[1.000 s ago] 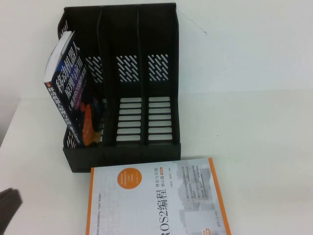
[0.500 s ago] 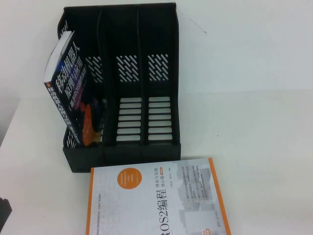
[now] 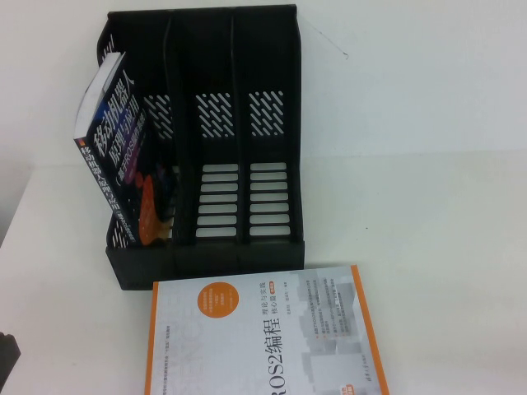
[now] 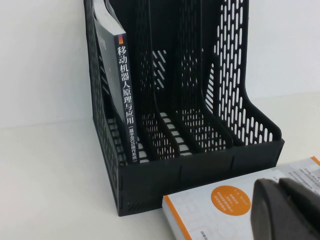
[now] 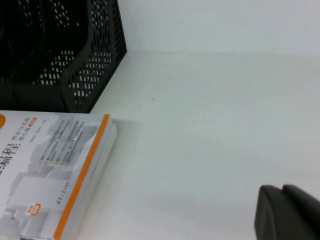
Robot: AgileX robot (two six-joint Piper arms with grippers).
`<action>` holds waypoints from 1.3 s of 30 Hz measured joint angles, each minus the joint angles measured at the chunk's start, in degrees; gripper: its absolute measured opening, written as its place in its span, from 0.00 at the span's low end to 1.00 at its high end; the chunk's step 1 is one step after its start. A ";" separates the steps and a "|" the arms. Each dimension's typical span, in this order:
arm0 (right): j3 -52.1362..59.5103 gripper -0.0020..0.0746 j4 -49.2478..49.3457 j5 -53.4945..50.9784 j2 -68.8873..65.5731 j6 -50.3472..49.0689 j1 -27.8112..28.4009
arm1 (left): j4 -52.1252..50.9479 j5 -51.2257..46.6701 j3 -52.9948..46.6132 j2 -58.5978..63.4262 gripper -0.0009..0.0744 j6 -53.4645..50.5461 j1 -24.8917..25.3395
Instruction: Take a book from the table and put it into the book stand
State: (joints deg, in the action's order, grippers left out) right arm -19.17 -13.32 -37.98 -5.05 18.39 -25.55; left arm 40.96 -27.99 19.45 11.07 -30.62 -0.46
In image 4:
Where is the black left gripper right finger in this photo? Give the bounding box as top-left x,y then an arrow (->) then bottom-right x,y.
278,176 -> 320,221

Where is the dark robot cover book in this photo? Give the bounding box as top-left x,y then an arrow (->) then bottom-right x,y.
92,0 -> 141,166

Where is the white book with orange trim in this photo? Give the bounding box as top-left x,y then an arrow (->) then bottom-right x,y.
162,156 -> 320,240

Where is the black plastic three-slot book stand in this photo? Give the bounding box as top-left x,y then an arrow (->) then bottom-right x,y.
83,0 -> 286,217

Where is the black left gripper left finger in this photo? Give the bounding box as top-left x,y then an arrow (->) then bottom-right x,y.
250,177 -> 320,240

